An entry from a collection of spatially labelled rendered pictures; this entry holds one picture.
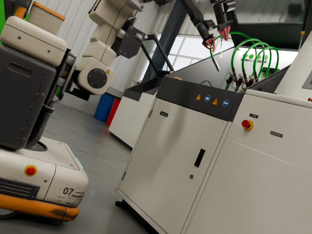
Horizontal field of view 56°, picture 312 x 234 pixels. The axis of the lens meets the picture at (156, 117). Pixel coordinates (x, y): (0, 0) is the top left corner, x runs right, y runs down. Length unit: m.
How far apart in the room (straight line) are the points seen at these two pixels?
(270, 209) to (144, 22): 8.61
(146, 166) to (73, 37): 6.79
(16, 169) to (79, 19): 7.29
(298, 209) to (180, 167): 0.67
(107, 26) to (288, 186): 1.14
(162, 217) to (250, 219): 0.54
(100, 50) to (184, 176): 0.81
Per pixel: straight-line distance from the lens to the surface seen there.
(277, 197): 1.35
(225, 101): 1.61
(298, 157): 1.35
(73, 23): 8.37
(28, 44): 1.32
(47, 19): 1.50
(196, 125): 1.69
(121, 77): 9.26
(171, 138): 1.80
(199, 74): 2.23
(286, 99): 1.45
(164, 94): 1.98
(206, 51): 7.79
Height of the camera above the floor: 0.66
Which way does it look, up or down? level
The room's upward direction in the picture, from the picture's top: 23 degrees clockwise
